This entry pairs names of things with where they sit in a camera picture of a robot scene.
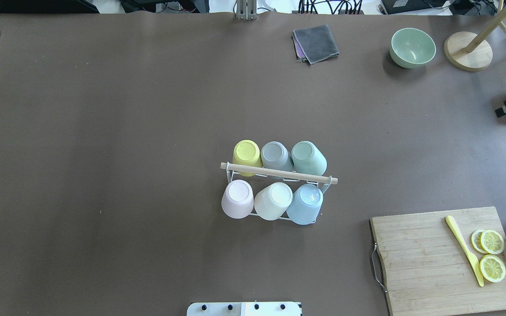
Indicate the green bowl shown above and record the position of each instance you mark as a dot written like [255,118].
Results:
[412,48]

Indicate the purple cloth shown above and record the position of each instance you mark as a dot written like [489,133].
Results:
[300,51]

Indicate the wooden cutting board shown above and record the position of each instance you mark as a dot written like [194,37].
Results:
[425,271]

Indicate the wooden mug tree stand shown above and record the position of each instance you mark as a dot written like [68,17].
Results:
[471,52]

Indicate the yellow plastic knife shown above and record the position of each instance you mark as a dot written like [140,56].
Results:
[471,257]

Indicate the mint green cup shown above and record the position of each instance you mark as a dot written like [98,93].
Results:
[308,159]

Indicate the yellow cup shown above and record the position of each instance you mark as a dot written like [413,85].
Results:
[246,152]

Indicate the pink cup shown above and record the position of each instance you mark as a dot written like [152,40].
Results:
[238,200]

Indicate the cream white cup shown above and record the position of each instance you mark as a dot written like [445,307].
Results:
[271,202]

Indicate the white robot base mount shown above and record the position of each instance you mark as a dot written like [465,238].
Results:
[277,308]

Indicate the lemon slice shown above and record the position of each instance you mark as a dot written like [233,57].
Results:
[475,239]
[492,242]
[492,268]

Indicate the light blue cup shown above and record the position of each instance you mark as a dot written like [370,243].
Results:
[306,204]

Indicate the grey folded cloth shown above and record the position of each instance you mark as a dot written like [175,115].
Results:
[319,41]

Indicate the grey cup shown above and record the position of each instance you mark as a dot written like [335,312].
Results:
[275,156]

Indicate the white wire cup rack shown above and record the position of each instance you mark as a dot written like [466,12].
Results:
[293,179]

